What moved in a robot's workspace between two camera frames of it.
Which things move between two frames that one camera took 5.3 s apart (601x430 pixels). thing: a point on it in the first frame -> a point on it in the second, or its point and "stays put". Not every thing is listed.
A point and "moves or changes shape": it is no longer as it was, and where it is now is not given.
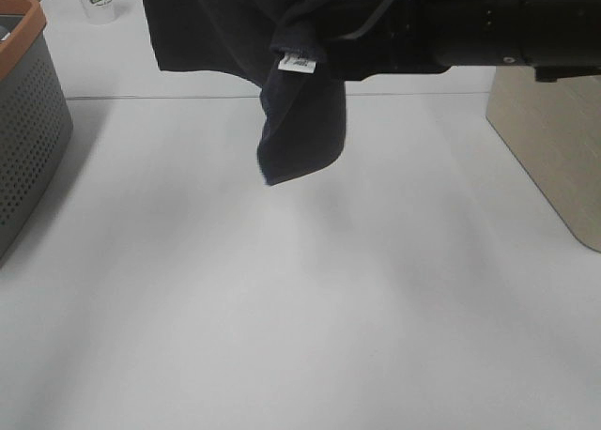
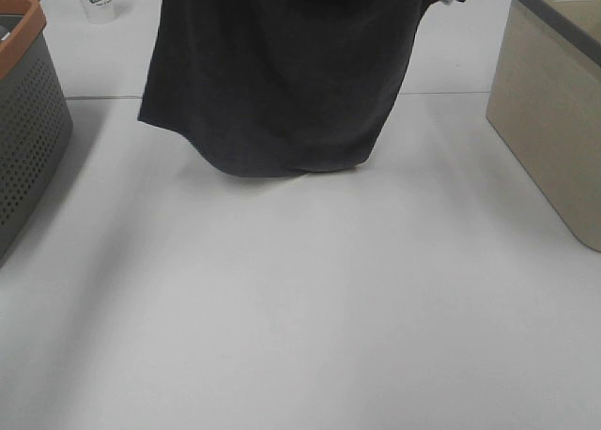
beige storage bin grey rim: (555, 127) stays put
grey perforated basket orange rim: (36, 123) stays put
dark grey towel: (271, 34) moves or changes shape
